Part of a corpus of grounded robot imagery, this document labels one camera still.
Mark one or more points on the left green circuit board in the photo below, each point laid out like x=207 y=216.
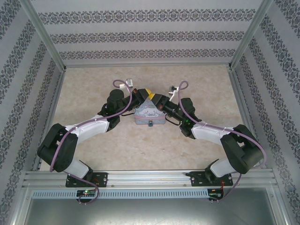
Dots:
x=86 y=192

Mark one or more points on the right green circuit board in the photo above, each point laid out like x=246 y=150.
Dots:
x=216 y=193

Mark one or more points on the aluminium frame post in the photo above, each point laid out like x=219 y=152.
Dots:
x=44 y=32
x=250 y=32

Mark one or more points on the aluminium table side rail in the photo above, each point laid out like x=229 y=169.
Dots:
x=48 y=122
x=246 y=110

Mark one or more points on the aluminium mounting rail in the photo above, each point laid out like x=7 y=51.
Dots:
x=147 y=179

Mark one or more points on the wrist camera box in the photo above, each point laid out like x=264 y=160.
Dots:
x=172 y=89
x=130 y=82

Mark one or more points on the green circuit board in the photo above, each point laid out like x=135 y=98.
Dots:
x=216 y=193
x=86 y=192

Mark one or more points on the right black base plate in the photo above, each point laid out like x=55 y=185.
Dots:
x=197 y=179

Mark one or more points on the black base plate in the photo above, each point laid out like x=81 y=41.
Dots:
x=197 y=179
x=100 y=179

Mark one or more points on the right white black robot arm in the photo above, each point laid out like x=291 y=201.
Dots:
x=208 y=132

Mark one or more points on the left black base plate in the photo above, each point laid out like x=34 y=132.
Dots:
x=100 y=179

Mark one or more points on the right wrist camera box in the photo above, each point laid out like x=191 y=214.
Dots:
x=172 y=89

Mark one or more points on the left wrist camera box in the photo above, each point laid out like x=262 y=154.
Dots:
x=130 y=82

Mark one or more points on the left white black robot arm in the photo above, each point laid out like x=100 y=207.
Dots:
x=90 y=127

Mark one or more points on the grey metal sheet panel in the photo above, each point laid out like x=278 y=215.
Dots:
x=150 y=212

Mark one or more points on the pastel cartoon tin box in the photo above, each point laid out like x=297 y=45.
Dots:
x=150 y=112

